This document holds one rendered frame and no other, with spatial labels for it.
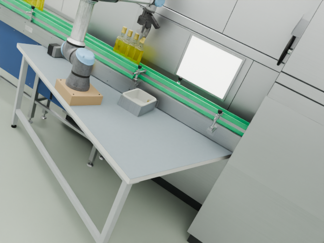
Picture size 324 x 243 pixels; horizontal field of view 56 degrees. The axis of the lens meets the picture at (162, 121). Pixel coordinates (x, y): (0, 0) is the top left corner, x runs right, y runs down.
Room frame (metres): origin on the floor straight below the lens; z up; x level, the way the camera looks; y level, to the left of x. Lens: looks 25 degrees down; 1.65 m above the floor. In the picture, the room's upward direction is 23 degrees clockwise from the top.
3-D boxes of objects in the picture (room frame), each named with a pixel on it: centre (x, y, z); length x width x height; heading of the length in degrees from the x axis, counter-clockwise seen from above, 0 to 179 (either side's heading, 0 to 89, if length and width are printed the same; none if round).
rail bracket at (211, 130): (1.86, -0.32, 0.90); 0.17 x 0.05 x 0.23; 162
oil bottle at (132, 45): (2.24, 0.42, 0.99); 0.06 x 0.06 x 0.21; 71
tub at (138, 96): (1.93, 0.21, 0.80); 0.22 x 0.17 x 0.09; 162
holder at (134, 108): (1.96, 0.20, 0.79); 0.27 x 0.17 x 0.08; 162
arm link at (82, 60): (1.74, 0.59, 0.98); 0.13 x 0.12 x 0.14; 53
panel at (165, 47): (2.26, 0.07, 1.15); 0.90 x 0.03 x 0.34; 72
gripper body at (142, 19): (2.22, 0.39, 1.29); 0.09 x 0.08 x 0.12; 72
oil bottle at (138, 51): (2.21, 0.37, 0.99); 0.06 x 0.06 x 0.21; 72
